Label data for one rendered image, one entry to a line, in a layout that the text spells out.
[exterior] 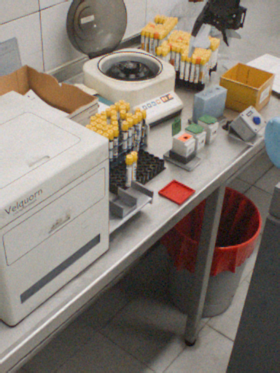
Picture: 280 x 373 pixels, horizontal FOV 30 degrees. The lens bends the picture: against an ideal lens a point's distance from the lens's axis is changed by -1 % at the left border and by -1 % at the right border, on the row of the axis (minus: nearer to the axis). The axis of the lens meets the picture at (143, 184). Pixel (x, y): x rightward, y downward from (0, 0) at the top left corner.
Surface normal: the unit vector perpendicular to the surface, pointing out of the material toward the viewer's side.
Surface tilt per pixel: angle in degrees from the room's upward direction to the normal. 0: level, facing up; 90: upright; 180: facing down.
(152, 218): 0
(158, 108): 25
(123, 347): 0
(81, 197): 90
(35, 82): 89
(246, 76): 90
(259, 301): 90
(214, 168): 0
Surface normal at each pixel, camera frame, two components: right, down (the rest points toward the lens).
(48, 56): 0.78, 0.42
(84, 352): 0.04, -0.78
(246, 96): -0.56, 0.50
